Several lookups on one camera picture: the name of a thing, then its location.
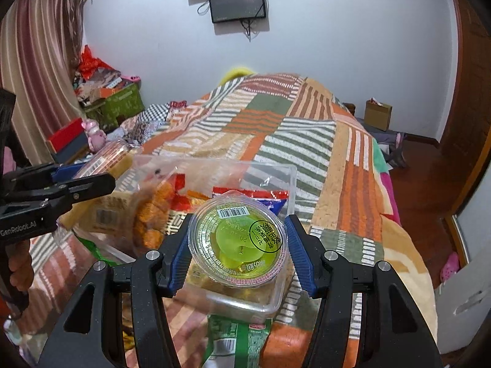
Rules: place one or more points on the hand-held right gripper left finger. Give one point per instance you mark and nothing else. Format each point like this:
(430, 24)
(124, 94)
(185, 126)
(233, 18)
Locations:
(178, 264)

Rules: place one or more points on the pink rabbit toy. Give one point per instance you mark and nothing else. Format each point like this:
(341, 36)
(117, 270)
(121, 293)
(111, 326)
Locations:
(94, 134)

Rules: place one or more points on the pink slipper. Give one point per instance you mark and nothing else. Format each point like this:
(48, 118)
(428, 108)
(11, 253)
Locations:
(448, 268)

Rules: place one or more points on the checkered quilt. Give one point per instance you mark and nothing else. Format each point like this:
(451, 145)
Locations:
(153, 117)

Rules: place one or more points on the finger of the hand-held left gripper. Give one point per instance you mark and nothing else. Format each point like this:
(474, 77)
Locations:
(42, 176)
(88, 188)

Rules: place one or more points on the red orange snack packet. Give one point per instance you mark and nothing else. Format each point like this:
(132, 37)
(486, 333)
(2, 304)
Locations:
(191, 201)

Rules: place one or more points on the wooden wardrobe with white doors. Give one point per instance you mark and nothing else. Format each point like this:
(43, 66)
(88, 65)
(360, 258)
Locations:
(468, 237)

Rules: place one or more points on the orange snack bag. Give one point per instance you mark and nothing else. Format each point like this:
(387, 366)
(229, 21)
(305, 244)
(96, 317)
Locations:
(153, 211)

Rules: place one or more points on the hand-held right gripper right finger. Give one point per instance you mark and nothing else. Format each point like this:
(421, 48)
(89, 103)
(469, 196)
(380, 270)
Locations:
(303, 257)

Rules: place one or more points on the clear plastic container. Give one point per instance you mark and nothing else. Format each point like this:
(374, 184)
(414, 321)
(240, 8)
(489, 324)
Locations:
(230, 176)

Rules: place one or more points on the green jelly cup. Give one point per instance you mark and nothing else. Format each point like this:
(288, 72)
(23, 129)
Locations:
(238, 237)

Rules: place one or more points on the red box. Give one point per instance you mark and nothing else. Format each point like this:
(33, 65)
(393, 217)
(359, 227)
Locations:
(67, 134)

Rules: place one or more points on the cardboard box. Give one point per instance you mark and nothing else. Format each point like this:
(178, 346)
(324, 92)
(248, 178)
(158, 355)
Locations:
(378, 115)

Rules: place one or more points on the small black wall monitor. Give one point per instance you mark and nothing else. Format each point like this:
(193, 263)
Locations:
(238, 4)

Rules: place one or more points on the grey box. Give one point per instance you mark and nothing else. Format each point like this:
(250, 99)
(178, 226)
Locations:
(73, 150)

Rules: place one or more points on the pile of papers and bags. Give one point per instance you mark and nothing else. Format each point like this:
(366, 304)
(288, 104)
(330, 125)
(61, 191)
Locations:
(99, 76)

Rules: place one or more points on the clear snack bag green top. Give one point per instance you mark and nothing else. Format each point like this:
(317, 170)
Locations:
(96, 249)

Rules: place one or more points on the brown wooden door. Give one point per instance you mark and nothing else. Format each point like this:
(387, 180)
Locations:
(468, 84)

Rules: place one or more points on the red snack bag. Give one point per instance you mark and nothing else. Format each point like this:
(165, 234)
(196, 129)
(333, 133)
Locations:
(245, 192)

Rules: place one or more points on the clear cracker pack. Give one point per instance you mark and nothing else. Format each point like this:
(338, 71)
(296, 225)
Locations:
(103, 214)

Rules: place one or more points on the green snack packet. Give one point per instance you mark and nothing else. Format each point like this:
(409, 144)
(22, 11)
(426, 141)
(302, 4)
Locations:
(230, 337)

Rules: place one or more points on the person's left hand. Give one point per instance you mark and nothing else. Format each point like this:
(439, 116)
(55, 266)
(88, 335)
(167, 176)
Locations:
(19, 268)

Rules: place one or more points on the green storage box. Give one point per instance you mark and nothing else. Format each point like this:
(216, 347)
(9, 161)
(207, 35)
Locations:
(122, 101)

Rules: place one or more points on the clothes on floor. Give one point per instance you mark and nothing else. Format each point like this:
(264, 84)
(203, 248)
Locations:
(391, 145)

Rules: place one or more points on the striped brown curtain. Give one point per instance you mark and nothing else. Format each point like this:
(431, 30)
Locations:
(38, 65)

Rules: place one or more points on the blue chip bag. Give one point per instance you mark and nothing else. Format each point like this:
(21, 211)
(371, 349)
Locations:
(277, 204)

